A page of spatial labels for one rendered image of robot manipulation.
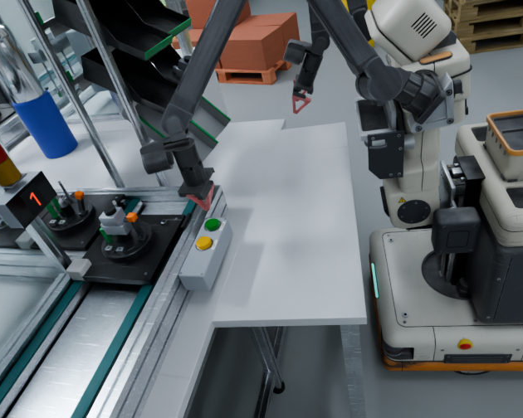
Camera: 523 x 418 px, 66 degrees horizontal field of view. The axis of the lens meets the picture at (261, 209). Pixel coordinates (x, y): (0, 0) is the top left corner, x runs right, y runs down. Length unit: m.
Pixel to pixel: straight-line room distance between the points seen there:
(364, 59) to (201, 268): 0.61
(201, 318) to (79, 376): 0.29
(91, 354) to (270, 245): 0.52
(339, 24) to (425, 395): 1.41
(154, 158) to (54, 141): 1.13
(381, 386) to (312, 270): 0.88
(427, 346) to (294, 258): 0.74
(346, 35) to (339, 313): 0.62
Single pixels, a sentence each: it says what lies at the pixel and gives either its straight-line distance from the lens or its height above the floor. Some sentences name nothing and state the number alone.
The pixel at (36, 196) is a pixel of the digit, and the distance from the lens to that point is 1.04.
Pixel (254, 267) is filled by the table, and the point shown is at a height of 0.86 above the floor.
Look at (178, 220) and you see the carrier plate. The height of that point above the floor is 0.97.
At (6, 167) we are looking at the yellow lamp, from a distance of 1.00.
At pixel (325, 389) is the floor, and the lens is 1.83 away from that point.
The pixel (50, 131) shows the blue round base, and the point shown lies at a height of 0.99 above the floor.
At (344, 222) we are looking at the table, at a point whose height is 0.86.
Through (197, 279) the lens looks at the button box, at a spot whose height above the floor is 0.95.
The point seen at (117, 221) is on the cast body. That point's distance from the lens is 1.07.
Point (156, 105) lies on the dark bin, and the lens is 1.21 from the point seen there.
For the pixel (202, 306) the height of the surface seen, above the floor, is 0.86.
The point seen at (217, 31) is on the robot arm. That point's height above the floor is 1.42.
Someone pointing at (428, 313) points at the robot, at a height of 0.28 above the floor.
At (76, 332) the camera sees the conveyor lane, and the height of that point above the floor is 0.92.
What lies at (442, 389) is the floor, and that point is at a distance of 1.86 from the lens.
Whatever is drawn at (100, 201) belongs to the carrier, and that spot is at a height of 0.97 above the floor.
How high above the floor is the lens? 1.65
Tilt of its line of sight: 39 degrees down
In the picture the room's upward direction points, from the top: 15 degrees counter-clockwise
